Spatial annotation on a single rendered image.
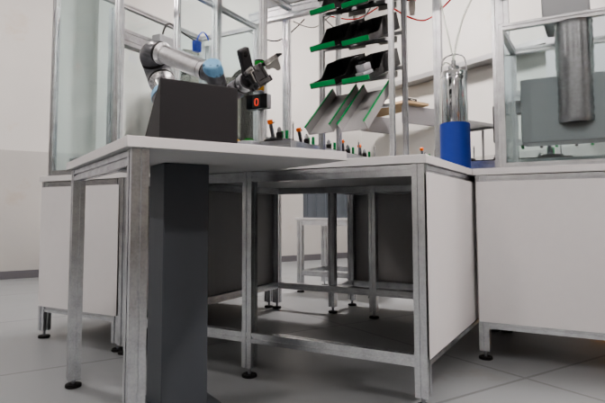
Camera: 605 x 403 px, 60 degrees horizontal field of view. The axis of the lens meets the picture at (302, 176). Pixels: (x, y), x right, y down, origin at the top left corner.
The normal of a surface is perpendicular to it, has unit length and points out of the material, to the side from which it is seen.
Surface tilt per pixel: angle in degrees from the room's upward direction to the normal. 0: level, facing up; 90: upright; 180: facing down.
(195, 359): 90
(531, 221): 90
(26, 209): 90
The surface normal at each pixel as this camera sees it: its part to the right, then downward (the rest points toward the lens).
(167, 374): 0.55, -0.06
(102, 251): -0.49, -0.06
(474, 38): -0.84, -0.04
